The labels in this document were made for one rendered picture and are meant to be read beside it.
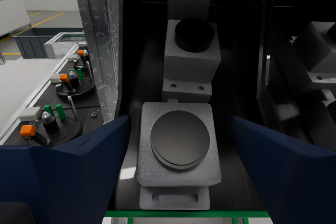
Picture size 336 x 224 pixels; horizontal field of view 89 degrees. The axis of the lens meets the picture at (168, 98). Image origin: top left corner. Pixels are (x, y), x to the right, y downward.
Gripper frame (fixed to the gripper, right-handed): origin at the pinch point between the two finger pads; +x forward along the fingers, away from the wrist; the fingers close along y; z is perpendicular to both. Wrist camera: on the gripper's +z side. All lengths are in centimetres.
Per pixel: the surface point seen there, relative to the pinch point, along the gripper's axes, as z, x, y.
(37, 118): -20, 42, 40
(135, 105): -1.4, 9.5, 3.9
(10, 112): -26, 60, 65
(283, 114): -2.4, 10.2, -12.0
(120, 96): 0.1, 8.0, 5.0
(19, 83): -21, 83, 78
